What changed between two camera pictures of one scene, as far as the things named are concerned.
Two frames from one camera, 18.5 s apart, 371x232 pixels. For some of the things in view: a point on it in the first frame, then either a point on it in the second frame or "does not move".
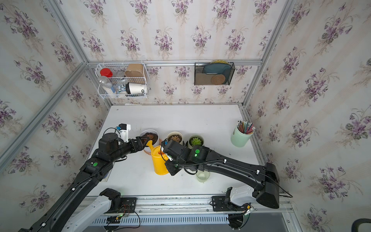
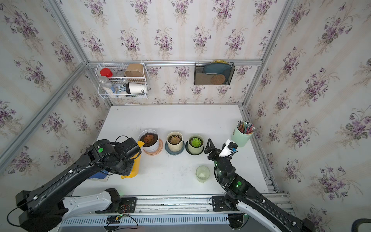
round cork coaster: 218,79 does not move
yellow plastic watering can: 159,159 → 135,171
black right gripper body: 174,167 → 215,155
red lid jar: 106,72 does not move
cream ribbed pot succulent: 175,136 does not move
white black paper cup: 135,88 does not move
